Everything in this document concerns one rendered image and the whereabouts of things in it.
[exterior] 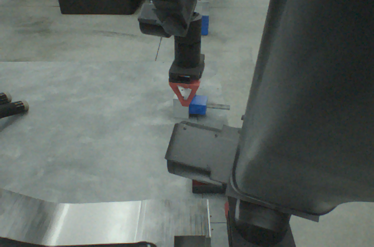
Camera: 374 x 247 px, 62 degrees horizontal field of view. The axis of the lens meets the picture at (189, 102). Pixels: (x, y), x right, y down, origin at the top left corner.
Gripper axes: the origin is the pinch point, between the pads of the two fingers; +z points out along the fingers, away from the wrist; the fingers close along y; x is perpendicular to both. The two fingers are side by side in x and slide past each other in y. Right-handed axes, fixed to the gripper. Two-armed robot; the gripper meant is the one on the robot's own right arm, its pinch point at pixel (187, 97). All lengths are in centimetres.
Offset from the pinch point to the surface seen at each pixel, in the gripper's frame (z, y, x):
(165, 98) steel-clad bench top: 4.6, -5.3, -6.7
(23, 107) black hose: 3.0, 7.0, -38.7
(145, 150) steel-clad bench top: 4.4, 14.9, -6.2
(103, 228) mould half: -4.4, 39.0, -4.1
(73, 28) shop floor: 89, -252, -174
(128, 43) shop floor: 88, -220, -99
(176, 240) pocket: -4.1, 38.6, 5.4
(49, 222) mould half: -4.3, 39.2, -11.5
